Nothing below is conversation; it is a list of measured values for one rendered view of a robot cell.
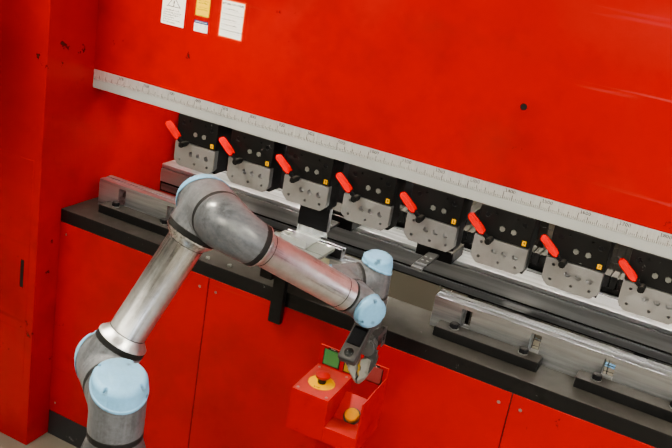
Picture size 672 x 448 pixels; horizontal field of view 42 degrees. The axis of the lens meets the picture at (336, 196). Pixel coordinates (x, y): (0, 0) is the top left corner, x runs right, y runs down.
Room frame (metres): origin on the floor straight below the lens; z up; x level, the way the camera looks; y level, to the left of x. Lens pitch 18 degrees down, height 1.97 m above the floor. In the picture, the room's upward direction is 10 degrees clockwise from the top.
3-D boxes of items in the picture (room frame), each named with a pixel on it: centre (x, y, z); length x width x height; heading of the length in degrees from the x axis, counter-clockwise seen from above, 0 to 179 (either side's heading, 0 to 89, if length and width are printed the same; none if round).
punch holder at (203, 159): (2.64, 0.44, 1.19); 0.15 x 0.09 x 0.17; 66
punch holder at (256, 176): (2.56, 0.26, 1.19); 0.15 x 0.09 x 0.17; 66
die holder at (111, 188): (2.69, 0.56, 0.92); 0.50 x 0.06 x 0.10; 66
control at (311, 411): (2.01, -0.09, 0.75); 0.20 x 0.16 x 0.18; 68
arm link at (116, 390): (1.55, 0.37, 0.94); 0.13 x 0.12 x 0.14; 28
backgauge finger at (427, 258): (2.49, -0.32, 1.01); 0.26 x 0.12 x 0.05; 156
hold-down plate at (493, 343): (2.17, -0.48, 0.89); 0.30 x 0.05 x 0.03; 66
